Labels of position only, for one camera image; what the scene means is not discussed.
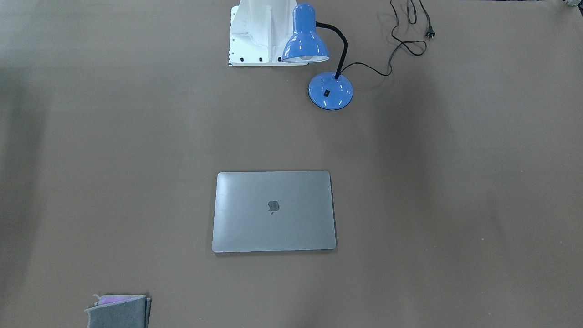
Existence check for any grey laptop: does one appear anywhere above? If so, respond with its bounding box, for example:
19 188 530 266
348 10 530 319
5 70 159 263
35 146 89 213
211 170 338 254

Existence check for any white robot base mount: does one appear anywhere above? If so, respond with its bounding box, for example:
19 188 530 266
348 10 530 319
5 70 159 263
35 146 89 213
229 0 306 67

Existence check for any blue desk lamp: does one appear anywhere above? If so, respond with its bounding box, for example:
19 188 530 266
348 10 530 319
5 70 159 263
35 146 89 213
281 3 354 111

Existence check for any grey and purple cloth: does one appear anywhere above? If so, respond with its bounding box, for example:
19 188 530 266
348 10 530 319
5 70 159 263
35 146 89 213
85 294 151 328

